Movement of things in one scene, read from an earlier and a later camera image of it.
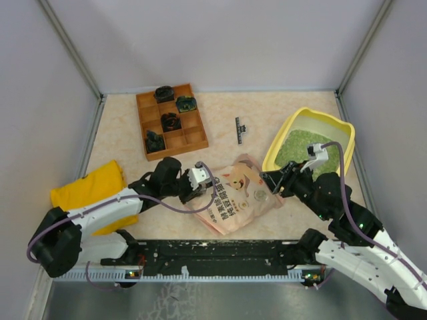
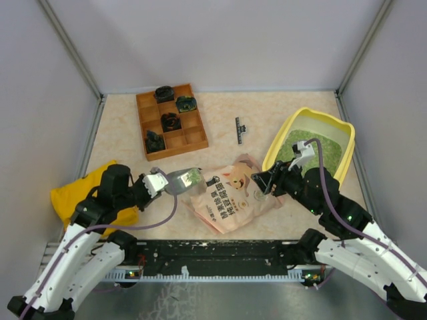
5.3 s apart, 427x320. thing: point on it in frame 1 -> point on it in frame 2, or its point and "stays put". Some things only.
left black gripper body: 185,191 -> 141,196
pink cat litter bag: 239,196 stays put
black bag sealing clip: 240,129 stays put
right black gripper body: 299,183 stays put
